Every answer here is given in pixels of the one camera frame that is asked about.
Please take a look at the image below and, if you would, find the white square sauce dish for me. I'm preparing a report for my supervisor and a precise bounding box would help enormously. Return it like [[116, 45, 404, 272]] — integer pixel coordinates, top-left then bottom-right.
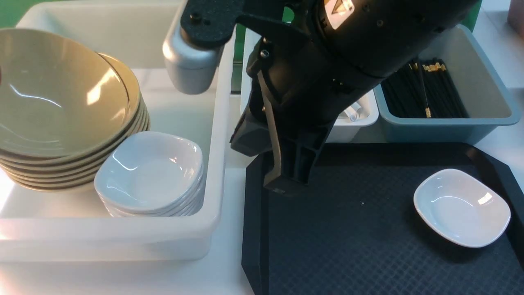
[[413, 168, 512, 248]]

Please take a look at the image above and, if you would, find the yellow noodle bowl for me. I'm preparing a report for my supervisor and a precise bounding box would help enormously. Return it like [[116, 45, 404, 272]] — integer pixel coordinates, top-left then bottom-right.
[[0, 28, 138, 158]]

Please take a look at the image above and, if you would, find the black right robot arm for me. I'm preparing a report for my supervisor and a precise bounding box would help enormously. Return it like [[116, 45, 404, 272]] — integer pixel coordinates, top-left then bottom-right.
[[313, 0, 477, 83]]

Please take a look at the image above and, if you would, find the pile of white spoons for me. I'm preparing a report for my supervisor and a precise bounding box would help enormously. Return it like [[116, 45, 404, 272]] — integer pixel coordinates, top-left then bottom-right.
[[344, 102, 365, 123]]

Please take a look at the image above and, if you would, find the stack of white dishes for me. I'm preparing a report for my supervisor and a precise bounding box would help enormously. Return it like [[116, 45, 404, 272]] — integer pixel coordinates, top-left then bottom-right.
[[94, 131, 206, 217]]

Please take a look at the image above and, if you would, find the white plastic spoon bin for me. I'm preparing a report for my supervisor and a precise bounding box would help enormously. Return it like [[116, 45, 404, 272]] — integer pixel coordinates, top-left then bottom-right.
[[241, 29, 379, 143]]

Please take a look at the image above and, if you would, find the black plastic serving tray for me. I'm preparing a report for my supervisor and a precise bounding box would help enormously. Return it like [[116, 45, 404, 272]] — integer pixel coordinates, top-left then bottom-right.
[[242, 143, 524, 295]]

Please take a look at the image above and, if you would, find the bundle of black chopsticks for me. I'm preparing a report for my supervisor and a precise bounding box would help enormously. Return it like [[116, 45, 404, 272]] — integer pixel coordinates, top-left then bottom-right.
[[381, 57, 470, 119]]

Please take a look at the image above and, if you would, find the stack of yellow bowls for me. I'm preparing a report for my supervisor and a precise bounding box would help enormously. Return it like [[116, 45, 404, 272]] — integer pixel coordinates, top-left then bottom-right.
[[1, 53, 149, 192]]

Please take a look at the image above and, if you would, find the blue plastic chopstick bin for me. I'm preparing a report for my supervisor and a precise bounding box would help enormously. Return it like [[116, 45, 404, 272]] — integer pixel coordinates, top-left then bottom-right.
[[374, 25, 522, 145]]

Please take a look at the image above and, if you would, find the large white plastic tub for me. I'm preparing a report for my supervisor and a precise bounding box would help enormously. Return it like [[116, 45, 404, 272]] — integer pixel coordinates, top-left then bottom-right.
[[1, 0, 235, 263]]

